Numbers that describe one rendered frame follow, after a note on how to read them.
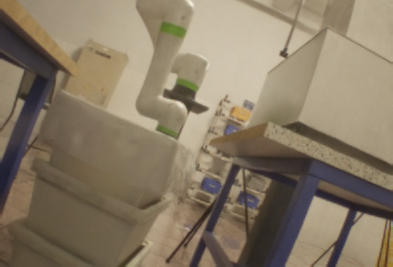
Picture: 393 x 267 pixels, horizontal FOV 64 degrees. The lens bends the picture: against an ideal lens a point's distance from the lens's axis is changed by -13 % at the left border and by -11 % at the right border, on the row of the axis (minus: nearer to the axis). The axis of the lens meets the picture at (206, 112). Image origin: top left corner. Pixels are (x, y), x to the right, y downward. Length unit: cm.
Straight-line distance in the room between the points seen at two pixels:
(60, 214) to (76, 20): 618
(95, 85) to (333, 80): 567
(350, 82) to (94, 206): 77
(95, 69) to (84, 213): 533
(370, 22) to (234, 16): 622
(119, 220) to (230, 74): 580
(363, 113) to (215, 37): 614
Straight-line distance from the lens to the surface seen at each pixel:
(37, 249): 114
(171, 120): 142
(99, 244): 109
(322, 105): 75
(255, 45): 695
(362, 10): 92
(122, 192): 105
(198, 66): 179
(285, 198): 192
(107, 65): 629
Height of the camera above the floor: 64
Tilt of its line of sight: 9 degrees up
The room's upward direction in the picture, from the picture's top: 22 degrees clockwise
